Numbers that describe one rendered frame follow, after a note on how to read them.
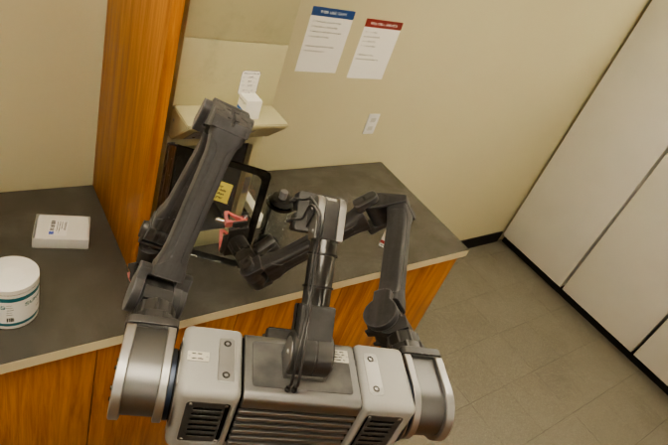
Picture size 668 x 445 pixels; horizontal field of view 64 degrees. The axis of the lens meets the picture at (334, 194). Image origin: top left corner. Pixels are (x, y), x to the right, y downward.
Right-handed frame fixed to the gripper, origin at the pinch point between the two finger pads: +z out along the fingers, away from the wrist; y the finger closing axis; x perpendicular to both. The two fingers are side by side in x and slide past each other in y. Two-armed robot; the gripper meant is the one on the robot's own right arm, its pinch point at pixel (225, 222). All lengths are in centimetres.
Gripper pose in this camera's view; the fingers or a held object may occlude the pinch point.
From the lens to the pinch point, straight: 167.8
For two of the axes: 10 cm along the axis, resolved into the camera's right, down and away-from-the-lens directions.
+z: -5.1, -6.2, 6.0
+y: 3.1, -7.8, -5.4
